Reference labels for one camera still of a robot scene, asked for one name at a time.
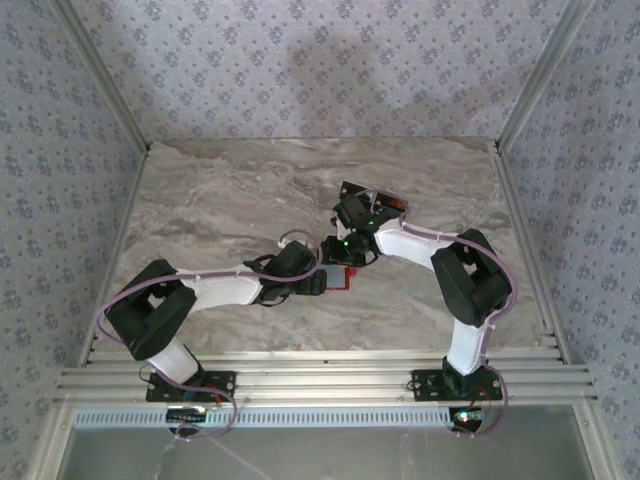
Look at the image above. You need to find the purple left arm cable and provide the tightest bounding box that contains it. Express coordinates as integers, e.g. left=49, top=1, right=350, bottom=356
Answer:
left=94, top=228, right=274, bottom=480

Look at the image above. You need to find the grey metal panel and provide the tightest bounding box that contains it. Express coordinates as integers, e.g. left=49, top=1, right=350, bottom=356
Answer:
left=59, top=427, right=599, bottom=480

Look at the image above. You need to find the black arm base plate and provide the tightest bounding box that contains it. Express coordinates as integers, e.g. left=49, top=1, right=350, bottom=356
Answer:
left=145, top=370, right=237, bottom=403
left=410, top=368, right=501, bottom=403

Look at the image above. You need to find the aluminium frame post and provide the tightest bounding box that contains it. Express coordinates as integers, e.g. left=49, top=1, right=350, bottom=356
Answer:
left=27, top=404, right=76, bottom=480
left=572, top=403, right=619, bottom=480
left=49, top=0, right=154, bottom=154
left=497, top=0, right=597, bottom=149

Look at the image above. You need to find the grey slotted cable duct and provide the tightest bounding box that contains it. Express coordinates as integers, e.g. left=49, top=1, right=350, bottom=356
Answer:
left=72, top=405, right=454, bottom=430

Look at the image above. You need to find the wide aluminium extrusion base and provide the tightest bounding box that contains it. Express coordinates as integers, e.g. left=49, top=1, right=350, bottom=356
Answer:
left=53, top=348, right=600, bottom=407

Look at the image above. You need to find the small controller circuit board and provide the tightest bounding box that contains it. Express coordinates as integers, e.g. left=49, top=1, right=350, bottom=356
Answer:
left=448, top=405, right=494, bottom=434
left=166, top=406, right=209, bottom=424

